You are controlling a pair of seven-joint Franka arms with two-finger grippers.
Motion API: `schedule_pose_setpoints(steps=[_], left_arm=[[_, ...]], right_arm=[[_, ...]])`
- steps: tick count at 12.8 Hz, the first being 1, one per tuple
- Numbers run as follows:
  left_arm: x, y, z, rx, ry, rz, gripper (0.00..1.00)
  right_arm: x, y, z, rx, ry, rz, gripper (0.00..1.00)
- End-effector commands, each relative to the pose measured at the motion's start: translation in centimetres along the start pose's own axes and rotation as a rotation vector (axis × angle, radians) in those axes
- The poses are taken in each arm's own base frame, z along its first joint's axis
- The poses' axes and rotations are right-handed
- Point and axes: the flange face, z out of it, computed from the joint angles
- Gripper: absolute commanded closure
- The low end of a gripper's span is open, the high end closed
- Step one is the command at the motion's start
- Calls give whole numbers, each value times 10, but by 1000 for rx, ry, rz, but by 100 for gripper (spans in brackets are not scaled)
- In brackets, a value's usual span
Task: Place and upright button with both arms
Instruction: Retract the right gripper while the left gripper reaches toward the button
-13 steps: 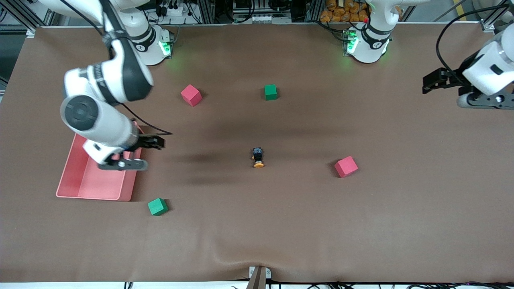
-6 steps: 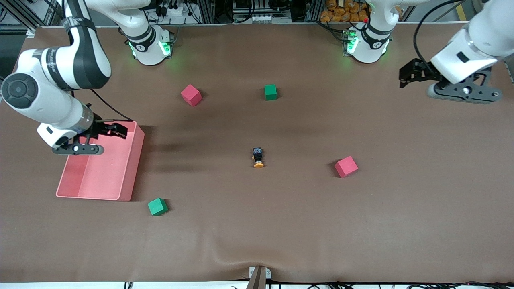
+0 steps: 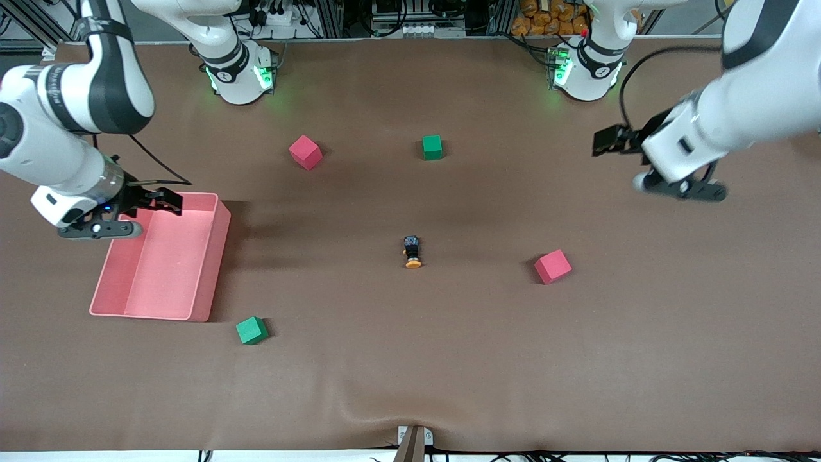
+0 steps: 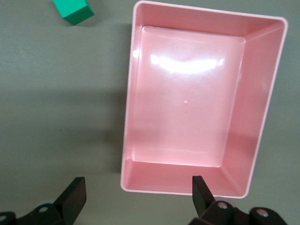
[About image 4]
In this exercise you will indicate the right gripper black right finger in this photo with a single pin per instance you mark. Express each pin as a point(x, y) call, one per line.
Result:
point(204, 204)

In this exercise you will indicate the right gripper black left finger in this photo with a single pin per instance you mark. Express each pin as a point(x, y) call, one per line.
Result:
point(70, 204)

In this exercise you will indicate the large table cover mat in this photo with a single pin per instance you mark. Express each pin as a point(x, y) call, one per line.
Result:
point(58, 105)

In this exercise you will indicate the pink plastic bin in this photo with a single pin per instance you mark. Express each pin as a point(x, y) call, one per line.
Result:
point(187, 93)

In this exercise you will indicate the green foam cube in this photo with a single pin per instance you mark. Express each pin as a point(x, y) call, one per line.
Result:
point(72, 11)

